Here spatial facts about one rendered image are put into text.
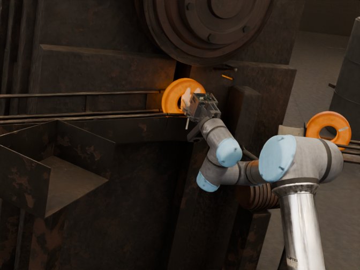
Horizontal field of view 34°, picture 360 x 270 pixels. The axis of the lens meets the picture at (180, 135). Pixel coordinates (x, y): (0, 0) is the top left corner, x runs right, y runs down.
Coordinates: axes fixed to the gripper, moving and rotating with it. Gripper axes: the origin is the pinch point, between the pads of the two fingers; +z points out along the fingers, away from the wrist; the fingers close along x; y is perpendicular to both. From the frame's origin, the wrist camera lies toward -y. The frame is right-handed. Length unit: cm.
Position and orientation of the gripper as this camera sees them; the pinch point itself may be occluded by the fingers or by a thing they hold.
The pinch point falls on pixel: (185, 96)
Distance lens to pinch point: 197.3
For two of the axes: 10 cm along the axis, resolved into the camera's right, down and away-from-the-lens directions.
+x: -8.9, -0.1, -4.6
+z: -3.6, -6.1, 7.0
